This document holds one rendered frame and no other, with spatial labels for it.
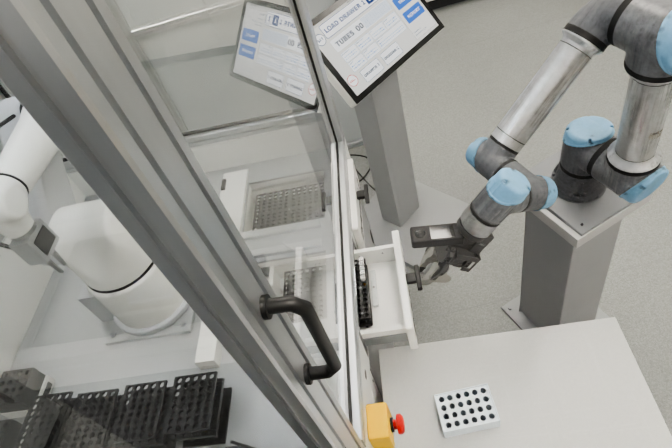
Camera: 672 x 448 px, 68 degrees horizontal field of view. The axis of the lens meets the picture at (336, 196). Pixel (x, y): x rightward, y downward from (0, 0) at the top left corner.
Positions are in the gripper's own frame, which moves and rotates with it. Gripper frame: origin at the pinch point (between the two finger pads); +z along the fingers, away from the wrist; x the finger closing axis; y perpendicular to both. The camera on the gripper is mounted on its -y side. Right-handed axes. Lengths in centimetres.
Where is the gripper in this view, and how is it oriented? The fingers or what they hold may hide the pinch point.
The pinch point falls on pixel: (421, 274)
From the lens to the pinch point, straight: 126.2
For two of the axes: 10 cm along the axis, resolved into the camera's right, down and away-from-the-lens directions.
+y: 9.3, 2.4, 2.9
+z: -3.7, 6.5, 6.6
